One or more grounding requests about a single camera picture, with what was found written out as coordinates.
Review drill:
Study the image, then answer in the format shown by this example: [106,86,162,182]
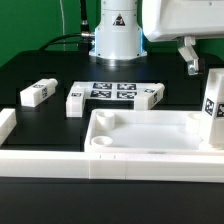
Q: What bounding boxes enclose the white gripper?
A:
[142,0,224,76]

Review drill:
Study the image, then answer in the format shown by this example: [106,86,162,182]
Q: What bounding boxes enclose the white desk top tray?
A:
[84,109,224,155]

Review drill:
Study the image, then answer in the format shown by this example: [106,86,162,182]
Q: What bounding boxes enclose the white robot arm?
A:
[89,0,224,75]

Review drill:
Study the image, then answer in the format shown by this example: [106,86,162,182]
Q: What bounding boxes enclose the tag marker base plate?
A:
[68,81,161,101]

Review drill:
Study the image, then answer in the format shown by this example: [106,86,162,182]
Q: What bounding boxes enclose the black cables at base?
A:
[39,0,96,52]

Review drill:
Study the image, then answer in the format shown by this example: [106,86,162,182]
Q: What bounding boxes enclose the white U-shaped fence frame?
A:
[0,108,224,184]

